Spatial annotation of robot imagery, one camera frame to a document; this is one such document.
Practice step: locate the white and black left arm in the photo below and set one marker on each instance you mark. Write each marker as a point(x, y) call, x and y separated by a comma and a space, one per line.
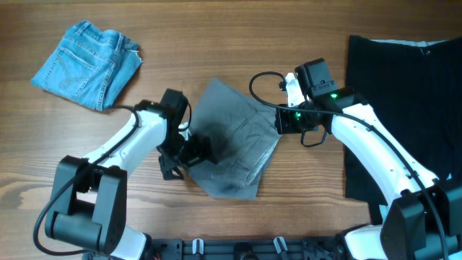
point(88, 203)

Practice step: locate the grey cotton shorts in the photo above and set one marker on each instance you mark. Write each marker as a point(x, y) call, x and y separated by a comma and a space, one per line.
point(243, 138)

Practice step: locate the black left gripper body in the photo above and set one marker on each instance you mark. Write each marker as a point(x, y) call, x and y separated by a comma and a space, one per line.
point(191, 151)

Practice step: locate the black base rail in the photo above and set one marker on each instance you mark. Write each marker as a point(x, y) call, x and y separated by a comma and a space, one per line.
point(278, 248)

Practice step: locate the black shorts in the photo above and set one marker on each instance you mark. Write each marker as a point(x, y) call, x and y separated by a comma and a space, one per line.
point(415, 91)

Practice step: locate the folded blue denim shorts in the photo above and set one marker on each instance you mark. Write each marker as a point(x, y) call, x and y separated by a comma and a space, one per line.
point(89, 66)

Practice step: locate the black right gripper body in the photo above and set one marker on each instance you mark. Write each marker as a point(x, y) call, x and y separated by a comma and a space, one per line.
point(291, 120)

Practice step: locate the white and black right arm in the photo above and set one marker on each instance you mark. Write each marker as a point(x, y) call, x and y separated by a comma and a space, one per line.
point(422, 214)

